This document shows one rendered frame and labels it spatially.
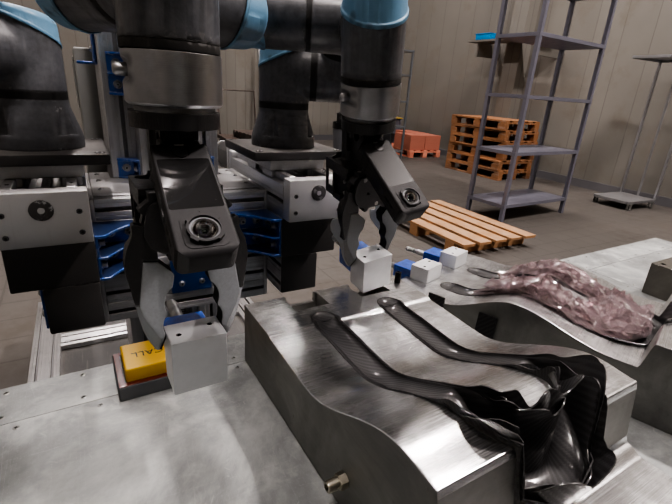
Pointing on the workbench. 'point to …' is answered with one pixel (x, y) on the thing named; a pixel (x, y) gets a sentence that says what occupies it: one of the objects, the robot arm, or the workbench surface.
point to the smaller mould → (659, 279)
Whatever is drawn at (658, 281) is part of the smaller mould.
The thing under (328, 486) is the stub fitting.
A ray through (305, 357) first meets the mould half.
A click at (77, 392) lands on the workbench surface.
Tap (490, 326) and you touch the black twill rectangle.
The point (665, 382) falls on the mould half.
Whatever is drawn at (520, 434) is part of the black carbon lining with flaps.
